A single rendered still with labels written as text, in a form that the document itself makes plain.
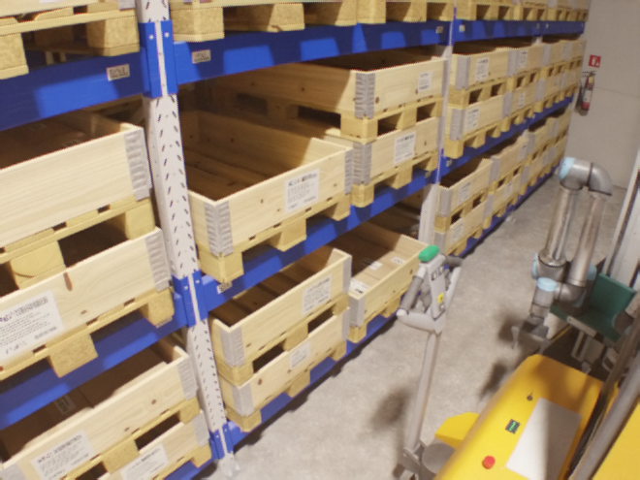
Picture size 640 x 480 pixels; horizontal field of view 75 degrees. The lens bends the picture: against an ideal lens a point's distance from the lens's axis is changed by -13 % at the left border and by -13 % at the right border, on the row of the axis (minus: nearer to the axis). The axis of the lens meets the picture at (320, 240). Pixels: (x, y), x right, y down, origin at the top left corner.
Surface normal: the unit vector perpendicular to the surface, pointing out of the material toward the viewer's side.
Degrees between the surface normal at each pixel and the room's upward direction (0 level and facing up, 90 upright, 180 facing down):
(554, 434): 0
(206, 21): 90
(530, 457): 0
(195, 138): 90
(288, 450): 0
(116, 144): 90
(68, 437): 90
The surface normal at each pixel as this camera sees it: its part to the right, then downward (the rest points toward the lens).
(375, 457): 0.00, -0.87
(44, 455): 0.75, 0.33
